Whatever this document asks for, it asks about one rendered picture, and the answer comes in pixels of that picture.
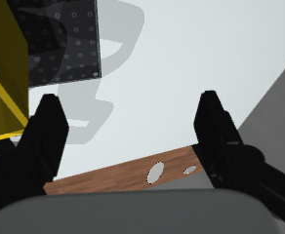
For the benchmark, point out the yellow open-top bin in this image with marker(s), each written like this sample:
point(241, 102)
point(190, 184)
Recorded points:
point(13, 75)

